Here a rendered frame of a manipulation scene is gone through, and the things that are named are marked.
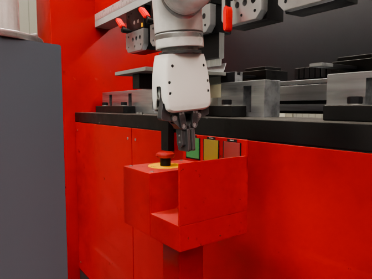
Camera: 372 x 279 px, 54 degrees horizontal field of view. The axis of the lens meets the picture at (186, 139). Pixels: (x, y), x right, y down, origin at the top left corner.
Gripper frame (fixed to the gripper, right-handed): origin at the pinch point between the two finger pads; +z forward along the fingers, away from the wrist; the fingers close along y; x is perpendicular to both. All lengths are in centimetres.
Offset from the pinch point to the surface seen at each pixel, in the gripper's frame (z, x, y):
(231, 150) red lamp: 3.5, 1.1, -9.9
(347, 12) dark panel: -32, -19, -88
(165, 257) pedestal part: 24.3, -6.7, 2.1
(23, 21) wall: -88, -360, -66
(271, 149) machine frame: 4.5, 3.7, -18.8
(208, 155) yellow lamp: 5.1, -5.5, -9.8
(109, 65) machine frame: -23, -119, -43
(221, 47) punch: -20, -29, -37
